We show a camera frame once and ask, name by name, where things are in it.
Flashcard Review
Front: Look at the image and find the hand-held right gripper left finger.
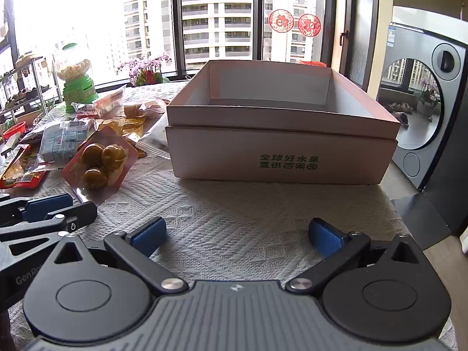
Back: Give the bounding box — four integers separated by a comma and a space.
55, 216, 189, 295

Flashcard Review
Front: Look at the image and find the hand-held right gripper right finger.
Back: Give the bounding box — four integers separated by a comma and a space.
285, 218, 415, 295

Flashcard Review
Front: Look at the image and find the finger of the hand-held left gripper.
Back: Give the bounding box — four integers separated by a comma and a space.
0, 203, 99, 268
0, 193, 74, 227

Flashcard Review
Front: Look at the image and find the large red yellow snack bag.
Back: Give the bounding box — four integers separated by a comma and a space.
0, 144, 50, 190

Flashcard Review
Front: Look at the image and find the red braised egg packet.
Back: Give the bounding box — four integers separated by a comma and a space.
62, 128, 147, 205

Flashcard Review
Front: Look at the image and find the yellow snack packet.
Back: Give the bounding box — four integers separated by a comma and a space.
93, 117, 147, 147

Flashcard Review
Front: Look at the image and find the pink cardboard box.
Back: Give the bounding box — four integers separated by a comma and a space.
165, 59, 402, 187

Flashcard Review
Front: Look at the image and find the bag of blue packets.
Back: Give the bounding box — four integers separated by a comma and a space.
38, 121, 92, 163

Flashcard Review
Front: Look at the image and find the red plastic basin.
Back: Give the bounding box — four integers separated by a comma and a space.
3, 122, 28, 140

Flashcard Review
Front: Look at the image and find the white textured tablecloth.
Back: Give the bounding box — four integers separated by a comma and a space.
0, 82, 461, 351

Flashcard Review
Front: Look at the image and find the clear plastic packet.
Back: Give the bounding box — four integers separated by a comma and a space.
137, 117, 172, 159

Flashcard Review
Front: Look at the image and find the clear packet with orange label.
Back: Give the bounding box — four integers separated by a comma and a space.
71, 88, 127, 119

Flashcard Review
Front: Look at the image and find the green candy dispenser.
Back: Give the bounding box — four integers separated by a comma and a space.
52, 42, 100, 113

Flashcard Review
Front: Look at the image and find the metal plant rack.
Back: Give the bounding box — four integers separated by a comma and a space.
0, 53, 59, 125

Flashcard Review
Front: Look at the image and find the brown bun packet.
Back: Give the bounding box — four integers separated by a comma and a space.
123, 99, 172, 118

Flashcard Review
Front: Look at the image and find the potted pink orchid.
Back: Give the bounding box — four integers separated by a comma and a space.
117, 54, 172, 86

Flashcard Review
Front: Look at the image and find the grey washing machine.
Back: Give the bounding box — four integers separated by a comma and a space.
378, 22, 468, 191

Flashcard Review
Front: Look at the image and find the dark framed glass door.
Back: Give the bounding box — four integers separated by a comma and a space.
339, 0, 381, 92

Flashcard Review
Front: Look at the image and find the red round window decoration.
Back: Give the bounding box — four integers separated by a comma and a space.
297, 13, 322, 38
268, 9, 295, 34

